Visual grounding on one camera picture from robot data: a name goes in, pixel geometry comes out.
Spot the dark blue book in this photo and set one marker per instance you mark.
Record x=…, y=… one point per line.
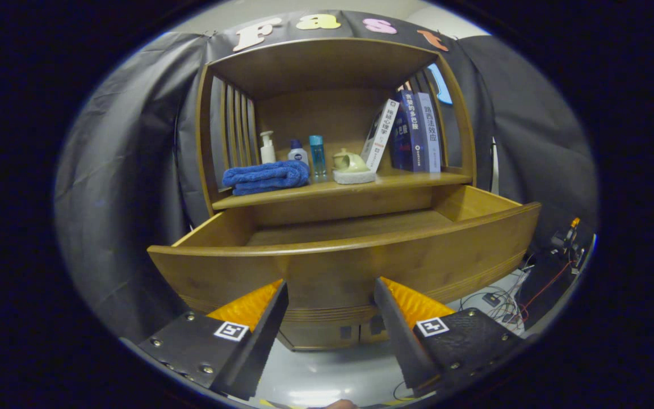
x=406, y=133

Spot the white pump bottle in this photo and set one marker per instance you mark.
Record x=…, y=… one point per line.
x=268, y=152

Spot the wooden countertop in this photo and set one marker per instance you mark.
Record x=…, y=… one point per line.
x=406, y=180

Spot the black backdrop cloth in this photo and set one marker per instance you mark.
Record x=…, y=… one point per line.
x=122, y=170

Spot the wooden drawer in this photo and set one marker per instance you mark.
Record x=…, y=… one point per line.
x=332, y=267

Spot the white lotion bottle blue cap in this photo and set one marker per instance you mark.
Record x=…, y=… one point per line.
x=298, y=154

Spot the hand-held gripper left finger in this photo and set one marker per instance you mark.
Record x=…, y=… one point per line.
x=264, y=341

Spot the white book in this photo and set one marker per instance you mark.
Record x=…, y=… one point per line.
x=379, y=136

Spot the light purple book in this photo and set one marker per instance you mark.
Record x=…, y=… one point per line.
x=429, y=133

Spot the pale green pitcher white base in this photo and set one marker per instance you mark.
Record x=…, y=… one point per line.
x=352, y=167

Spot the clear blue bottle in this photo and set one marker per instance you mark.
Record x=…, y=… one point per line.
x=318, y=156

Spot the blue folded towel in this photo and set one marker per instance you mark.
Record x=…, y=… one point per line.
x=264, y=177

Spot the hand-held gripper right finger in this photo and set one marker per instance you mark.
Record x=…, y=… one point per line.
x=398, y=341

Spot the orange and black tool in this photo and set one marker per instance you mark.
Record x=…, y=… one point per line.
x=570, y=236

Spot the small black adapter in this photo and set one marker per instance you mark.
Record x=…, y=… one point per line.
x=491, y=299

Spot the wooden cabinet door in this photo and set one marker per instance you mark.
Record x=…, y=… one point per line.
x=315, y=338
x=368, y=336

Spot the wooden cabinet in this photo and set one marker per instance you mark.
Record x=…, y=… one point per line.
x=327, y=68

